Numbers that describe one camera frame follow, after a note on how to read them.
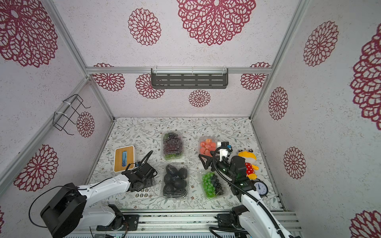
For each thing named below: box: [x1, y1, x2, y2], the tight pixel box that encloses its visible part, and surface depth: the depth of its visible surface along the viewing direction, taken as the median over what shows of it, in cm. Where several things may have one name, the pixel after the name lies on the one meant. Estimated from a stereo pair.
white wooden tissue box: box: [114, 145, 136, 173], surface depth 94 cm
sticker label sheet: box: [134, 187, 154, 199], surface depth 85 cm
